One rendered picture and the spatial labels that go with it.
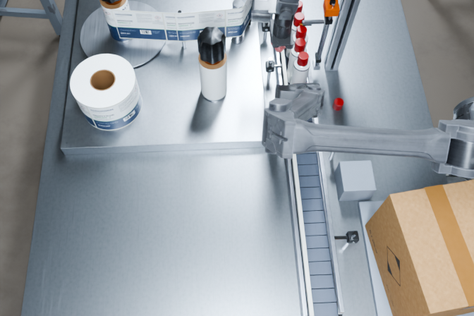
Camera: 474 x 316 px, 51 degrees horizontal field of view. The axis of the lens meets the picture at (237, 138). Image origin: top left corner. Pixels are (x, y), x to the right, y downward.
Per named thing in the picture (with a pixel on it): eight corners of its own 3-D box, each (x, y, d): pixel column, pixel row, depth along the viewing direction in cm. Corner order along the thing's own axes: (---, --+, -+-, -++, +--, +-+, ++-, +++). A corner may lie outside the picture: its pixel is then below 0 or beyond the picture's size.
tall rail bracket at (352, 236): (324, 244, 152) (333, 228, 138) (347, 243, 153) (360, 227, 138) (325, 254, 151) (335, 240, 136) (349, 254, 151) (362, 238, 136)
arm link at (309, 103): (284, 156, 105) (288, 105, 102) (258, 152, 107) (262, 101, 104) (323, 118, 144) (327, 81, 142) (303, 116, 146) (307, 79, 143)
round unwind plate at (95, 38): (84, 3, 188) (83, 1, 187) (167, 1, 189) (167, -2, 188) (76, 72, 174) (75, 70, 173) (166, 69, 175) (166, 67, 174)
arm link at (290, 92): (319, 118, 141) (322, 88, 139) (278, 116, 140) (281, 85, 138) (311, 109, 152) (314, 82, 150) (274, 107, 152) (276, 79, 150)
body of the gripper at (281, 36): (271, 49, 154) (274, 33, 147) (269, 22, 158) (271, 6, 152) (293, 48, 154) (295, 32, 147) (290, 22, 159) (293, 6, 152)
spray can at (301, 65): (287, 85, 172) (294, 49, 154) (302, 84, 173) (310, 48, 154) (289, 98, 170) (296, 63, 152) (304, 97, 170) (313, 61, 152)
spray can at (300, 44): (284, 73, 175) (290, 36, 156) (298, 71, 175) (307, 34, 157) (287, 86, 172) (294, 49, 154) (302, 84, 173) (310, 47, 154)
